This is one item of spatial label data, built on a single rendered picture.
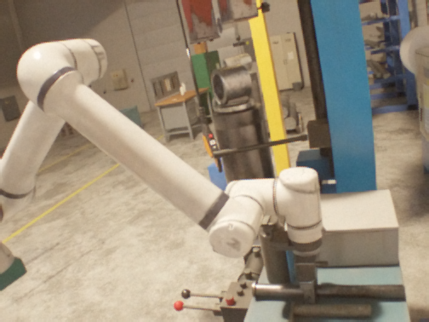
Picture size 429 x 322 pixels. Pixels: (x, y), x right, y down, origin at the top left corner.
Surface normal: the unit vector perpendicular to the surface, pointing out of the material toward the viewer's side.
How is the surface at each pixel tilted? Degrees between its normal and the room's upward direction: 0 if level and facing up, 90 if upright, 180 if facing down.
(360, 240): 90
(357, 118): 90
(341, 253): 90
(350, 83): 90
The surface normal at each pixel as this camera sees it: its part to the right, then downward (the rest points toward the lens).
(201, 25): 0.40, 0.21
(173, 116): -0.31, 0.36
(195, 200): -0.04, 0.02
